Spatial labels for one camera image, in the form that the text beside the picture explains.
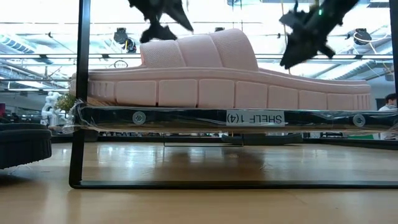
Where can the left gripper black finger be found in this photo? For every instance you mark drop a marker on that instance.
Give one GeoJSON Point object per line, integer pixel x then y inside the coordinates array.
{"type": "Point", "coordinates": [180, 12]}
{"type": "Point", "coordinates": [158, 33]}

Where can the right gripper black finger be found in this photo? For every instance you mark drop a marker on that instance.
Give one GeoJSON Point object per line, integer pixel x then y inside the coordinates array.
{"type": "Point", "coordinates": [292, 49]}
{"type": "Point", "coordinates": [306, 53]}

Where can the pink foam slide sandal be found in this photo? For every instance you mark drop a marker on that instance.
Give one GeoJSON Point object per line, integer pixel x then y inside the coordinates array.
{"type": "Point", "coordinates": [217, 81]}

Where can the black slide sandal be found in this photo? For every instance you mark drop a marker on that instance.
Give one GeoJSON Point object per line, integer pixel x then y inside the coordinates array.
{"type": "Point", "coordinates": [23, 146]}

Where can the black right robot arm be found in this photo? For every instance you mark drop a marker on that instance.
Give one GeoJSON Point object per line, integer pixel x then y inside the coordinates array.
{"type": "Point", "coordinates": [343, 6]}

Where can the white shelf label sticker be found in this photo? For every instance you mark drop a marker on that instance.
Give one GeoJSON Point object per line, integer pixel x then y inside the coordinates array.
{"type": "Point", "coordinates": [255, 118]}

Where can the black ceiling-mounted device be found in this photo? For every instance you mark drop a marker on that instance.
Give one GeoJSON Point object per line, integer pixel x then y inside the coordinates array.
{"type": "Point", "coordinates": [362, 35]}
{"type": "Point", "coordinates": [124, 39]}

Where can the person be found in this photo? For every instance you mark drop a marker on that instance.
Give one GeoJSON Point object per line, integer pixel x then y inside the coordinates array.
{"type": "Point", "coordinates": [388, 104]}

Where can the small green potted plant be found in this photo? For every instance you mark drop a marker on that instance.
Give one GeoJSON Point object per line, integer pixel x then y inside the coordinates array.
{"type": "Point", "coordinates": [66, 102]}

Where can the wooden shelf with black frame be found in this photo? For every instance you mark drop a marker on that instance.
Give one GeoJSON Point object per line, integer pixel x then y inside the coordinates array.
{"type": "Point", "coordinates": [186, 119]}

